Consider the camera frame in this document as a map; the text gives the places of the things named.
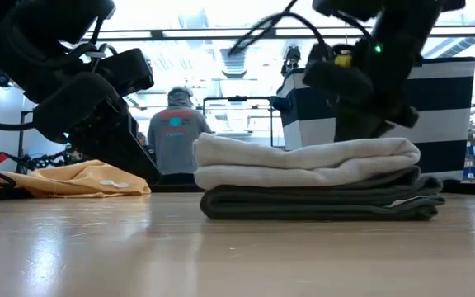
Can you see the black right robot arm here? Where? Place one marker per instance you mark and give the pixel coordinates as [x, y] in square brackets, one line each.
[406, 20]

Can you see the black thin metal stand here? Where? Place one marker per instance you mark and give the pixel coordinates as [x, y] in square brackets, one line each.
[237, 98]

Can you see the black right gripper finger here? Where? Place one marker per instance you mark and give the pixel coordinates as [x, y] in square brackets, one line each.
[357, 125]

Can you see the black background robot arm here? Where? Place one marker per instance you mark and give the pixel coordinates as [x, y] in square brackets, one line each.
[43, 161]

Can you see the blue storage bin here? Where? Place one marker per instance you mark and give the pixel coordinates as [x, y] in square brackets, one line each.
[474, 172]

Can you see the black round lamp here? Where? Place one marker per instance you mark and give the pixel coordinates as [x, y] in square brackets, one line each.
[1, 79]

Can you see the grey kitchen towel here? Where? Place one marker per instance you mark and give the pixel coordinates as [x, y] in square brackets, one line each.
[303, 202]

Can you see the person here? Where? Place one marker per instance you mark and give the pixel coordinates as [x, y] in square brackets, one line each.
[175, 136]

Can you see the navy white striped fabric bin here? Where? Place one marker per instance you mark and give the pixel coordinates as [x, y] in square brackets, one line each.
[443, 95]

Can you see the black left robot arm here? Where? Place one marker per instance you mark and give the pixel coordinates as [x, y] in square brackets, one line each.
[35, 20]

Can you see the white towel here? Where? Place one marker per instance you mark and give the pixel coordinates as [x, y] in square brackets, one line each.
[283, 161]

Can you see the orange towel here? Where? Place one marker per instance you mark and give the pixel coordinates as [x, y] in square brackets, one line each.
[76, 179]

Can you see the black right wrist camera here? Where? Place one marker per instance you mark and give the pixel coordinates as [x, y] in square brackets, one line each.
[332, 80]

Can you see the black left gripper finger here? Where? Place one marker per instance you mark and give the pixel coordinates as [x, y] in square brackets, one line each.
[118, 148]

